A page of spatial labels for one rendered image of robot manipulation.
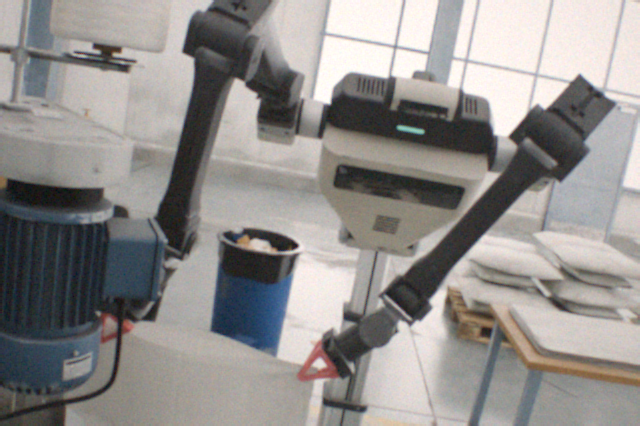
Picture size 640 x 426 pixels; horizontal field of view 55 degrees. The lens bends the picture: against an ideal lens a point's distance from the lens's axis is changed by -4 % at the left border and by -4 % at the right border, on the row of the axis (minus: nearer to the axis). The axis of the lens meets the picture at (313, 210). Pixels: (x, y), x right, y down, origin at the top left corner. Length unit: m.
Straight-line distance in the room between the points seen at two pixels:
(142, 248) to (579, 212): 9.17
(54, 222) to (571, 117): 0.73
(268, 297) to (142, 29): 2.61
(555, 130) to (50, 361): 0.76
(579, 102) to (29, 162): 0.76
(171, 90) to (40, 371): 8.65
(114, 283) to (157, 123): 8.66
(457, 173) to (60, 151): 0.94
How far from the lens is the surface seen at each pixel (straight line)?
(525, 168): 1.02
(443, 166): 1.47
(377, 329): 1.08
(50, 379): 0.87
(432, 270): 1.10
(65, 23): 0.92
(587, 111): 1.03
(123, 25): 0.90
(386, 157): 1.45
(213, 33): 0.96
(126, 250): 0.83
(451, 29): 8.79
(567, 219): 9.77
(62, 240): 0.81
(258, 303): 3.40
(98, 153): 0.77
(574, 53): 9.65
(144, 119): 9.53
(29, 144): 0.76
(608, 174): 9.87
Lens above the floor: 1.53
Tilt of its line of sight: 11 degrees down
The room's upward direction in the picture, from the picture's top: 10 degrees clockwise
